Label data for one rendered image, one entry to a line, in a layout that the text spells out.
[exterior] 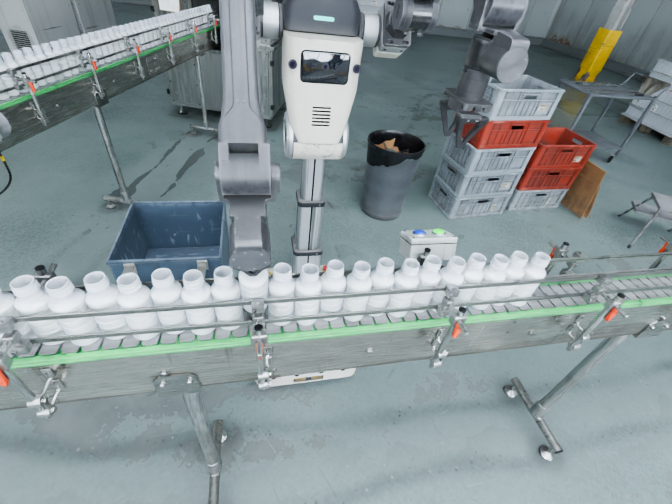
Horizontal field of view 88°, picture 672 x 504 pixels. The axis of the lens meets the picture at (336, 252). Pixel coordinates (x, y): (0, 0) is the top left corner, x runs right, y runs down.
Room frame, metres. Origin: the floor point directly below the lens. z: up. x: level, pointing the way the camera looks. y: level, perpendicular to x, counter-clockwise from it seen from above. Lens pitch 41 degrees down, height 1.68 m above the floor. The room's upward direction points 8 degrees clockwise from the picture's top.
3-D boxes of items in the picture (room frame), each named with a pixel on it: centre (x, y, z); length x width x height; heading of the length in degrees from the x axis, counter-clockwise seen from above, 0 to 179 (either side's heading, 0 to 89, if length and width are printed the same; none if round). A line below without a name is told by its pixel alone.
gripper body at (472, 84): (0.78, -0.23, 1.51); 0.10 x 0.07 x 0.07; 16
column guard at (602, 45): (9.41, -5.23, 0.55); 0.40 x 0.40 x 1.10; 17
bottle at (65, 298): (0.40, 0.50, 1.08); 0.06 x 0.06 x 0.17
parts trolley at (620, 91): (4.66, -2.93, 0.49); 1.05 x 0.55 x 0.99; 107
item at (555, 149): (3.23, -1.80, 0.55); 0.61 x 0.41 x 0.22; 109
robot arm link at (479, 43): (0.78, -0.23, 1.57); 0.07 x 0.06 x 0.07; 17
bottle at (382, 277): (0.59, -0.12, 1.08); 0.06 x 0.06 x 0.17
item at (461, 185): (2.93, -1.15, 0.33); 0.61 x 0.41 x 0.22; 113
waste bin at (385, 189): (2.63, -0.34, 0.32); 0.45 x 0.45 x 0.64
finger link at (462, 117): (0.76, -0.23, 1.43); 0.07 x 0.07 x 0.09; 16
